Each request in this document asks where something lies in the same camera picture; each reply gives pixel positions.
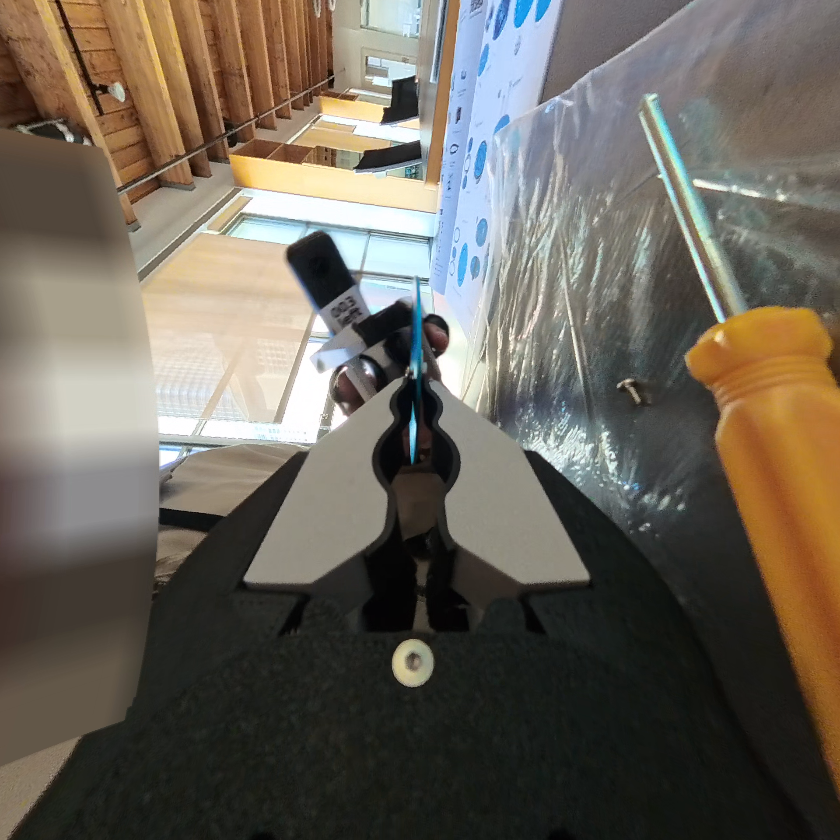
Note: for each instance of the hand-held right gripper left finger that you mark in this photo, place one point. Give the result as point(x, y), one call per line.
point(328, 512)

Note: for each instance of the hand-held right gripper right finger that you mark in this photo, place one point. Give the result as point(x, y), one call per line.
point(505, 518)

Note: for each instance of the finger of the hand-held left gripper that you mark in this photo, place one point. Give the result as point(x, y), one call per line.
point(340, 349)

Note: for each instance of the blue round metal disc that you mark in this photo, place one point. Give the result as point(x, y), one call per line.
point(416, 341)

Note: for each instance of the dark grey desk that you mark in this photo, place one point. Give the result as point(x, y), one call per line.
point(590, 46)

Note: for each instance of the person's left hand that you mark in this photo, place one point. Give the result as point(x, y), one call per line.
point(436, 338)

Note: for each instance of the large glass window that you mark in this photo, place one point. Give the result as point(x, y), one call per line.
point(262, 315)

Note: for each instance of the black hanging panel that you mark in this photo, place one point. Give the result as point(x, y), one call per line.
point(401, 98)
point(390, 157)

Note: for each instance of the white printed instruction sheet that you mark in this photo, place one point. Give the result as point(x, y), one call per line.
point(472, 197)

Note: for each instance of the small metal screw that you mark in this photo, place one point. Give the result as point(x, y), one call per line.
point(634, 390)

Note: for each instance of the clear plastic bag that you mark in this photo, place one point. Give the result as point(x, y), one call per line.
point(590, 295)

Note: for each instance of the white ceiling spotlight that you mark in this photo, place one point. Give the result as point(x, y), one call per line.
point(113, 92)

